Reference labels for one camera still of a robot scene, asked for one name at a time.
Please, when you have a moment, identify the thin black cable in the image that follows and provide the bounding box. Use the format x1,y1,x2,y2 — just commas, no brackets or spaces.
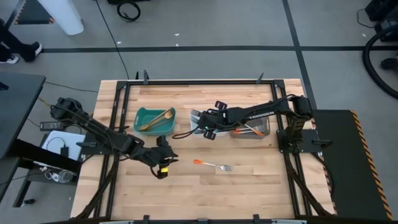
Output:
44,81,100,94

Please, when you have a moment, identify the grey translucent plastic bin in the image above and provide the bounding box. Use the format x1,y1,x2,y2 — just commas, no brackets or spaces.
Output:
229,109,271,139

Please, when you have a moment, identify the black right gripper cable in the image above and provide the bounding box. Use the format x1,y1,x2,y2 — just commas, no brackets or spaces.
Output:
172,126,201,139

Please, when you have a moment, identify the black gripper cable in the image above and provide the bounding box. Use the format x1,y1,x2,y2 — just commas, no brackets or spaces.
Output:
172,126,201,139
150,164,162,179

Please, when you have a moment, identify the white cylindrical post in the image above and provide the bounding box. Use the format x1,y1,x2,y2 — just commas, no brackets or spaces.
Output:
37,0,85,36

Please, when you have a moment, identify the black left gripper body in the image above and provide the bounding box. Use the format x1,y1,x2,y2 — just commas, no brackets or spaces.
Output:
138,136,170,180

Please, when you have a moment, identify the black stand beam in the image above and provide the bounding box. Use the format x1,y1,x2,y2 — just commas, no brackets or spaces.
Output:
8,138,83,174

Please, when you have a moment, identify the person's shoe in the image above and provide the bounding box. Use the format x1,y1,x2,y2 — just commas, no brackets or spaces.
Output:
19,41,44,63
0,54,20,65

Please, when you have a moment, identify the white plastic bin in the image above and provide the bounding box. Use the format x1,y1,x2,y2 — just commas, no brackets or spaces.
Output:
189,108,233,138

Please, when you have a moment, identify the black hazard-edged platform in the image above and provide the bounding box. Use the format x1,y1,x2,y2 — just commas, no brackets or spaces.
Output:
313,109,394,221

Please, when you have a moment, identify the person's leg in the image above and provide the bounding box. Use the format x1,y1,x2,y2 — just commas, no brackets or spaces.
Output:
0,18,32,56

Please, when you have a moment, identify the long black floor cable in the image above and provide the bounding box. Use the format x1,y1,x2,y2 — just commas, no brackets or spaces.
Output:
94,0,131,80

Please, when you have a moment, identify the black equipment case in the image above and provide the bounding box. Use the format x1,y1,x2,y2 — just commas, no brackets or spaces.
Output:
364,0,398,43

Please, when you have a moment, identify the black hazard-striped floor mat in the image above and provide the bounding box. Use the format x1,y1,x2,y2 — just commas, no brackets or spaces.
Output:
14,0,54,26

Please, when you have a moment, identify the black aluminium table frame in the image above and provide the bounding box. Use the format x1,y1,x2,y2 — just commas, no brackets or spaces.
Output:
73,70,336,224

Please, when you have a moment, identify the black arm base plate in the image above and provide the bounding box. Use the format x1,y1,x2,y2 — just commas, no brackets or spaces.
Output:
76,130,127,156
277,129,333,154

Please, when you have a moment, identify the thick black hose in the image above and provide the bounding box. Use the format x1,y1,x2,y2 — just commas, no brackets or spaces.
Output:
361,24,398,101

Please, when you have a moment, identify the clear glass jar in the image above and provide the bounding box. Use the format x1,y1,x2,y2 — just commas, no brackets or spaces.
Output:
57,169,75,184

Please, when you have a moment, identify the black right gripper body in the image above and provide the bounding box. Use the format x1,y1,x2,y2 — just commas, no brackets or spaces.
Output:
203,101,233,140

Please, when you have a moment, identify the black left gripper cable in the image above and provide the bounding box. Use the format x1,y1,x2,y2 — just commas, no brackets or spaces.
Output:
150,164,162,179

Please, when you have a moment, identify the black desk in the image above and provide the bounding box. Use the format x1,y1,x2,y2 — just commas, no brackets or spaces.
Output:
0,72,47,160

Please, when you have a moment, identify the orange and black tool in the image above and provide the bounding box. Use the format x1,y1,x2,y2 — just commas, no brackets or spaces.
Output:
380,55,398,71

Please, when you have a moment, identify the teal plastic bin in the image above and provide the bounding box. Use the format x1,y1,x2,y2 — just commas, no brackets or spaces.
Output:
133,106,177,137

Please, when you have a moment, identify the white paper sheet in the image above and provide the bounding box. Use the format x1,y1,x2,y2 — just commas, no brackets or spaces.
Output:
40,130,86,162

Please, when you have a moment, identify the coiled black cable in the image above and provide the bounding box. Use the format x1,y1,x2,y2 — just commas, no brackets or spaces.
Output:
116,0,142,23

